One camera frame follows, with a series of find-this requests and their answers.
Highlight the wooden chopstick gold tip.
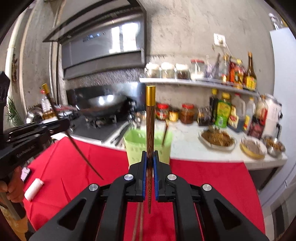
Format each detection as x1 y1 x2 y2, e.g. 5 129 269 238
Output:
162 119 169 147
139 203 144 241
132 203 141 241
146 85 156 214
41 83 105 181

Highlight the white kitchen appliance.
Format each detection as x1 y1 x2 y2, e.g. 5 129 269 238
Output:
261 94 282 138

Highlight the person's left hand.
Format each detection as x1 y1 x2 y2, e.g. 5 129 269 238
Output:
1 167 24 203

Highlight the smartphone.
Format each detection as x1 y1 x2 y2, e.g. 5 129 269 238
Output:
21 167 31 182

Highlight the cooking oil bottle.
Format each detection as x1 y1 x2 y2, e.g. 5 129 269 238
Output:
41 90 55 120

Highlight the white roll of tape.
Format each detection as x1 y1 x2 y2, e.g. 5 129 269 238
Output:
24 178 44 201

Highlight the red tablecloth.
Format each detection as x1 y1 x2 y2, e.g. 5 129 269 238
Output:
24 138 267 240

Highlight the plate of cooked food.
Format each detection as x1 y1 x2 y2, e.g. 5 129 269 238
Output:
199 128 236 152

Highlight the yellow bowl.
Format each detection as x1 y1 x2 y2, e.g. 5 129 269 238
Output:
240 137 267 160

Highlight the gas stove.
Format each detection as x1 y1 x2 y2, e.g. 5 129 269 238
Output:
69 115 127 143

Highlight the green plastic utensil holder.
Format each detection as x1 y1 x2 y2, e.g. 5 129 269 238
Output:
123 128 174 166

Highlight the steel bowl with food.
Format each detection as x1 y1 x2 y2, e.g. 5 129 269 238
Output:
262 136 285 158

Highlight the steel wok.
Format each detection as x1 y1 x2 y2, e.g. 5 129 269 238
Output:
55 93 128 117

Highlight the brown sauce glass jar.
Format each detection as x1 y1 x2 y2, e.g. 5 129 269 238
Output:
179 103 195 125

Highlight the green sauce bottle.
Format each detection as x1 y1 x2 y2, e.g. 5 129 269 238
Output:
215 92 232 128

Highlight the large soy sauce jug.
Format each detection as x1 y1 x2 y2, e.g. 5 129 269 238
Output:
228 93 246 133

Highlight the dark soy sauce bottle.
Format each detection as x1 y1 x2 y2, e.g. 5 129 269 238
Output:
209 89 218 124

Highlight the red lid chili jar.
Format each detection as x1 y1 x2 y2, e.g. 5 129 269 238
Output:
156 103 169 121

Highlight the range hood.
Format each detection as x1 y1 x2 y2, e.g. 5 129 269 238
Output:
43 1 147 80

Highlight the brown vinegar bottle on shelf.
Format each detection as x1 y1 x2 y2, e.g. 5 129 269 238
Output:
243 52 257 91

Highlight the clear glass jar red lid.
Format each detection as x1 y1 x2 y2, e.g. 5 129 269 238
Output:
190 59 205 81

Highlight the white refrigerator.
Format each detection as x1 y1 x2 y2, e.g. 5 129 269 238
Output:
259 28 295 208

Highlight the white wall shelf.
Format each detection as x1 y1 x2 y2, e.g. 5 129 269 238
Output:
139 78 259 97

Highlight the wall power socket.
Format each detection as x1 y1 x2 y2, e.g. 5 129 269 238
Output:
213 33 227 48

